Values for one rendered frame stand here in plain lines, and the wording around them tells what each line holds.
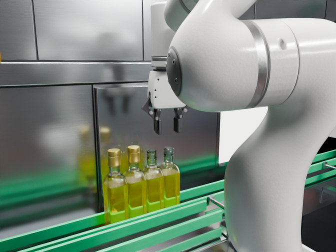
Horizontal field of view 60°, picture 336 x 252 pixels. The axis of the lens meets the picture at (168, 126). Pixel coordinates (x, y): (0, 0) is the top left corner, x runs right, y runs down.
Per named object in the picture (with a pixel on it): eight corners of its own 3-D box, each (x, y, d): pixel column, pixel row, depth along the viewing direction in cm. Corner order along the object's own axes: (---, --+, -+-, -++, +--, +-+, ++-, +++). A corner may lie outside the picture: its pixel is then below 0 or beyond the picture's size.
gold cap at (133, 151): (136, 158, 86) (136, 144, 85) (142, 162, 83) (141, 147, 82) (125, 160, 84) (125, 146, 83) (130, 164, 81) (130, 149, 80)
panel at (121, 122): (280, 149, 141) (286, 78, 134) (285, 151, 139) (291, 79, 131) (99, 191, 96) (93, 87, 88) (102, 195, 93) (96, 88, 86)
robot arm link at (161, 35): (181, 57, 81) (148, 57, 79) (181, 6, 78) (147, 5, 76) (190, 56, 73) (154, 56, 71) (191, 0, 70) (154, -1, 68)
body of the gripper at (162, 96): (179, 65, 82) (179, 104, 84) (144, 65, 78) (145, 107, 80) (191, 65, 75) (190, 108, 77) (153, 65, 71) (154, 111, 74)
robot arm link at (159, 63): (177, 57, 81) (177, 68, 82) (147, 57, 78) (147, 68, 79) (190, 57, 74) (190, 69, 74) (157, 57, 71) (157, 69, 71)
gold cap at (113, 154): (119, 162, 82) (118, 147, 81) (122, 166, 79) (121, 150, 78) (106, 164, 81) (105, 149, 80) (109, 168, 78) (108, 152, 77)
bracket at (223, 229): (216, 238, 98) (216, 219, 97) (236, 253, 90) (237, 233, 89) (207, 241, 96) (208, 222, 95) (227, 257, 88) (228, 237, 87)
